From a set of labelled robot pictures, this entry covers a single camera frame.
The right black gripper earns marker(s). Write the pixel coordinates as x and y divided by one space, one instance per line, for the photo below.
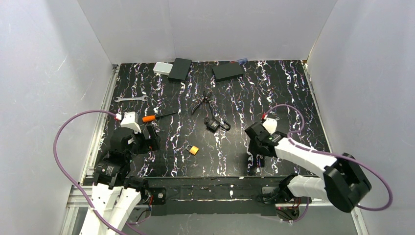
252 137

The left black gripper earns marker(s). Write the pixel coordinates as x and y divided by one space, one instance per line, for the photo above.
150 138

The black padlock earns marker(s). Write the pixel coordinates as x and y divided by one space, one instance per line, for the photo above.
213 124

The brass padlock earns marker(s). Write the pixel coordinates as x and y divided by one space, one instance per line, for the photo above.
192 149

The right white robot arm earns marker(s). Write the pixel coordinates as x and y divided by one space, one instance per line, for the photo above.
339 181

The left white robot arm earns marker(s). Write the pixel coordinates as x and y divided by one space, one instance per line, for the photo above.
114 192

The silver open-end wrench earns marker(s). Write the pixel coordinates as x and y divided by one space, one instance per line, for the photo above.
122 99

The white rectangular box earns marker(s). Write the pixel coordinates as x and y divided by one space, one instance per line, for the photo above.
162 68

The black box right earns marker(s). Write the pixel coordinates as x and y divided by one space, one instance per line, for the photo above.
227 71

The black box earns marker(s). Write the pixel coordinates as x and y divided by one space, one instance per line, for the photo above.
227 71
180 69

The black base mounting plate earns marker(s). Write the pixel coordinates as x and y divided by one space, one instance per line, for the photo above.
220 195

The blue transparent small item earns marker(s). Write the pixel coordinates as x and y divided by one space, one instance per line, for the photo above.
240 61

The black box left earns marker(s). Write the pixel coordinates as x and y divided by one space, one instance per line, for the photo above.
180 69

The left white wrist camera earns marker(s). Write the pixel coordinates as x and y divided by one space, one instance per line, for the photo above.
129 120

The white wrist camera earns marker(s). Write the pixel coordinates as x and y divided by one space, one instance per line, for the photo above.
270 124
129 120

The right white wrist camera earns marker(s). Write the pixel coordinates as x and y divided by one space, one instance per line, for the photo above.
270 124

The orange handled screwdriver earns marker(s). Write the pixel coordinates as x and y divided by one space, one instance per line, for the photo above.
151 118

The black handled pliers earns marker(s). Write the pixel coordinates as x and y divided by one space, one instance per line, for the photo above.
205 99

